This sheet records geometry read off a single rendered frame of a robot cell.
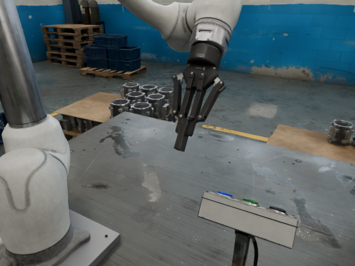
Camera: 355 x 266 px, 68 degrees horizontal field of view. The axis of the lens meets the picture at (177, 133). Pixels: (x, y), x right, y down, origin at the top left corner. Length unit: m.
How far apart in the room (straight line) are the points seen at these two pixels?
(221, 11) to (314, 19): 5.16
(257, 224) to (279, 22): 5.46
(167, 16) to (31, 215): 0.58
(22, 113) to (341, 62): 5.53
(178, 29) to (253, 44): 5.25
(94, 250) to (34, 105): 0.42
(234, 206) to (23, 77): 0.60
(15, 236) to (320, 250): 0.77
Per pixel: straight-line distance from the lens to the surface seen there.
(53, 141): 0.82
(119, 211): 0.91
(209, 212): 0.51
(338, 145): 3.01
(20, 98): 0.79
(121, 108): 2.50
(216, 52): 0.61
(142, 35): 7.15
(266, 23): 5.88
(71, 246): 0.79
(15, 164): 0.67
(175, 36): 0.76
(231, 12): 0.65
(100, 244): 0.80
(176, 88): 0.61
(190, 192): 0.96
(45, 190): 0.66
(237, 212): 0.50
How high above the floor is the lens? 1.41
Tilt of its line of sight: 27 degrees down
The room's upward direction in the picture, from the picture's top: straight up
